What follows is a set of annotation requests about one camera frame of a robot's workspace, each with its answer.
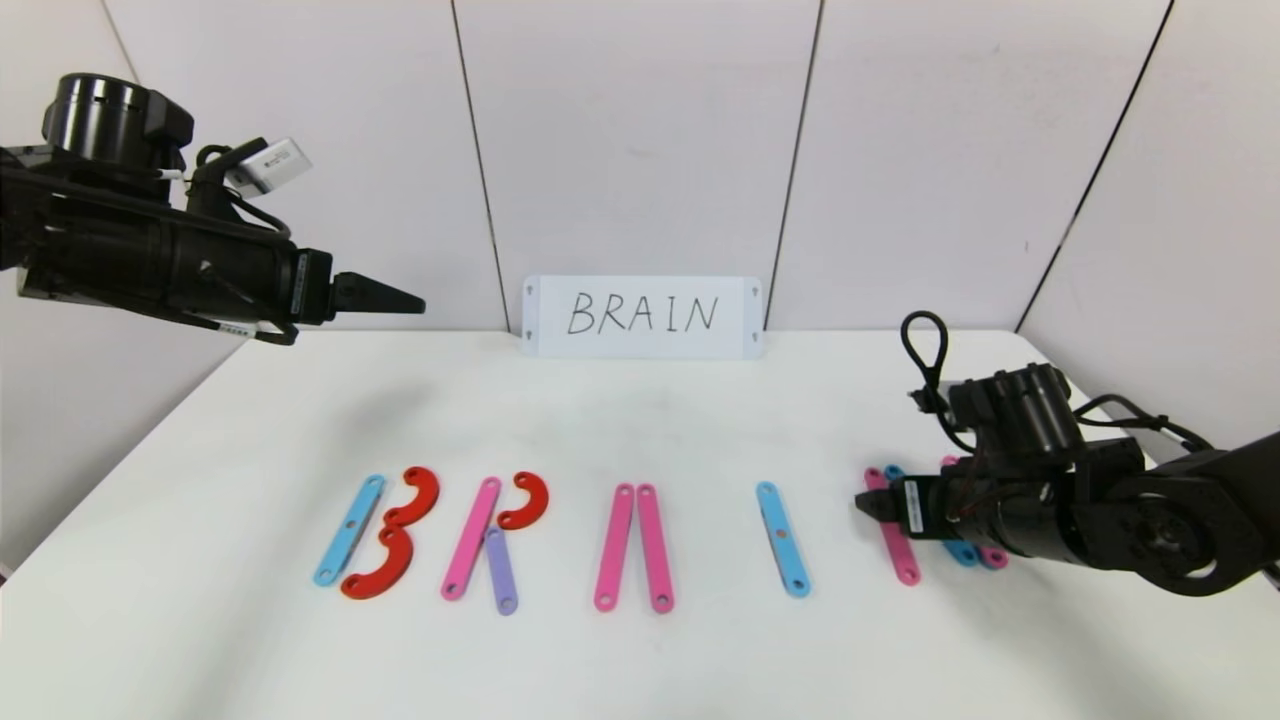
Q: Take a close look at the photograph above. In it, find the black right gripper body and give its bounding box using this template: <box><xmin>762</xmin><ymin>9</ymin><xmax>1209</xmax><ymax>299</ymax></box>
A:
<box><xmin>897</xmin><ymin>475</ymin><xmax>982</xmax><ymax>540</ymax></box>

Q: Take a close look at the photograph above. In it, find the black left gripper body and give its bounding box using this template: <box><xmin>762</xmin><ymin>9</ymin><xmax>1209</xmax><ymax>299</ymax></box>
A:
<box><xmin>172</xmin><ymin>219</ymin><xmax>334</xmax><ymax>337</ymax></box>

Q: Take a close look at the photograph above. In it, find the black camera bracket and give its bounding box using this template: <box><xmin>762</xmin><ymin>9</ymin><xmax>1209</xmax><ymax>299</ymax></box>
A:
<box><xmin>187</xmin><ymin>140</ymin><xmax>273</xmax><ymax>219</ymax></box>
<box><xmin>943</xmin><ymin>378</ymin><xmax>993</xmax><ymax>453</ymax></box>

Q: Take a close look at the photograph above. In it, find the black looped right arm cable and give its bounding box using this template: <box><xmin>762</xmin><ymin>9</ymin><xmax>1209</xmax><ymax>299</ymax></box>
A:
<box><xmin>900</xmin><ymin>310</ymin><xmax>978</xmax><ymax>453</ymax></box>

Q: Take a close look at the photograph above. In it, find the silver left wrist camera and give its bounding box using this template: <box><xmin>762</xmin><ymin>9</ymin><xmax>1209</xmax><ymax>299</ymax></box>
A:
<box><xmin>227</xmin><ymin>137</ymin><xmax>313</xmax><ymax>197</ymax></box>

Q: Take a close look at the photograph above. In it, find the white BRAIN sign card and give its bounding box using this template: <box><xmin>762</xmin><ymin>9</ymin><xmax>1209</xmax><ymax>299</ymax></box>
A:
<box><xmin>522</xmin><ymin>276</ymin><xmax>764</xmax><ymax>361</ymax></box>

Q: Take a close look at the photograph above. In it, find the pink bar with holes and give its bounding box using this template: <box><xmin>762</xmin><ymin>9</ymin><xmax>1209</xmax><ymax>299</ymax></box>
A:
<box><xmin>938</xmin><ymin>454</ymin><xmax>1010</xmax><ymax>572</ymax></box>
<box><xmin>636</xmin><ymin>484</ymin><xmax>675</xmax><ymax>614</ymax></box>
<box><xmin>441</xmin><ymin>477</ymin><xmax>502</xmax><ymax>602</ymax></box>
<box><xmin>862</xmin><ymin>467</ymin><xmax>922</xmax><ymax>588</ymax></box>
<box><xmin>592</xmin><ymin>484</ymin><xmax>637</xmax><ymax>613</ymax></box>

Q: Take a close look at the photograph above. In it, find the red curved letter piece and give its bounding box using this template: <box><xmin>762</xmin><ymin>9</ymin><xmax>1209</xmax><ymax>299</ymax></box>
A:
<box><xmin>340</xmin><ymin>526</ymin><xmax>415</xmax><ymax>601</ymax></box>
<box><xmin>384</xmin><ymin>466</ymin><xmax>441</xmax><ymax>530</ymax></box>
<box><xmin>497</xmin><ymin>472</ymin><xmax>550</xmax><ymax>531</ymax></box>

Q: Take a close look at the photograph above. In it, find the black left camera bracket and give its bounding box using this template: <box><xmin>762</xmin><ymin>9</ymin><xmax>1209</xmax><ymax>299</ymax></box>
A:
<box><xmin>187</xmin><ymin>140</ymin><xmax>273</xmax><ymax>219</ymax></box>

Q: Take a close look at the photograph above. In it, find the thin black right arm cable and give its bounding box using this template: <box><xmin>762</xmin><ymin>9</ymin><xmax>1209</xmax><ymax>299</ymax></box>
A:
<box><xmin>1072</xmin><ymin>393</ymin><xmax>1216</xmax><ymax>453</ymax></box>

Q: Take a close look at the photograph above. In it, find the black right camera bracket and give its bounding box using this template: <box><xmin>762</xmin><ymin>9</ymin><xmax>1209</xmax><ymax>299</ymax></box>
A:
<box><xmin>943</xmin><ymin>378</ymin><xmax>993</xmax><ymax>453</ymax></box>

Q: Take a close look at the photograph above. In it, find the purple short bar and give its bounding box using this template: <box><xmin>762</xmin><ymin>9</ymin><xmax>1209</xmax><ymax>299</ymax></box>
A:
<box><xmin>484</xmin><ymin>528</ymin><xmax>519</xmax><ymax>616</ymax></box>

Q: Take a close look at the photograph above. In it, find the blue bar with holes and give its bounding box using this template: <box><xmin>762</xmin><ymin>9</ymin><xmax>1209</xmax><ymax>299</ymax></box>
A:
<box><xmin>883</xmin><ymin>464</ymin><xmax>982</xmax><ymax>569</ymax></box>
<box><xmin>755</xmin><ymin>481</ymin><xmax>812</xmax><ymax>599</ymax></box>
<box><xmin>313</xmin><ymin>474</ymin><xmax>387</xmax><ymax>588</ymax></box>

